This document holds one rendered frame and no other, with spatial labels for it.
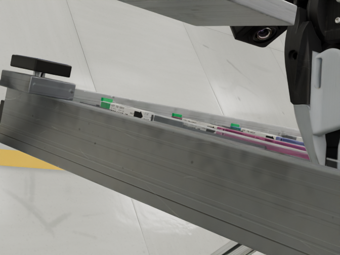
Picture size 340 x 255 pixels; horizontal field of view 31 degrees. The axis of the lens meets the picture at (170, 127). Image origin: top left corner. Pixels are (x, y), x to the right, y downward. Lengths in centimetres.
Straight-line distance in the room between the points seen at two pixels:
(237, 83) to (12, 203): 132
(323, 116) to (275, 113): 219
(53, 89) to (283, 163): 27
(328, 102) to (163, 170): 13
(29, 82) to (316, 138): 26
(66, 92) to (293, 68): 23
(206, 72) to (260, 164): 207
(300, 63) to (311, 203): 13
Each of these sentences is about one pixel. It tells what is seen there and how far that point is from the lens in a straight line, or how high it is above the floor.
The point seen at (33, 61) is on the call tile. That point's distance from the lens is 58.
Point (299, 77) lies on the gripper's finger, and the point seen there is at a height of 99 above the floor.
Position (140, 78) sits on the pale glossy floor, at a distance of 214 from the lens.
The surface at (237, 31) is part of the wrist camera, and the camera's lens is 53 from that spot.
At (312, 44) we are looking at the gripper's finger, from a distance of 47.
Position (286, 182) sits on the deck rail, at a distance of 38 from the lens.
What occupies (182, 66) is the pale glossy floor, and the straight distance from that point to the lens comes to 237.
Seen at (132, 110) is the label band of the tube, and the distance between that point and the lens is 65.
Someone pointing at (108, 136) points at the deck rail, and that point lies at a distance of 51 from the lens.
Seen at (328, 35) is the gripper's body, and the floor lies 102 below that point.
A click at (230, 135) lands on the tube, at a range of 54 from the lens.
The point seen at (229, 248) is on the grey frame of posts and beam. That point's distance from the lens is 135.
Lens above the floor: 117
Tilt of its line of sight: 34 degrees down
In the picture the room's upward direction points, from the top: 47 degrees clockwise
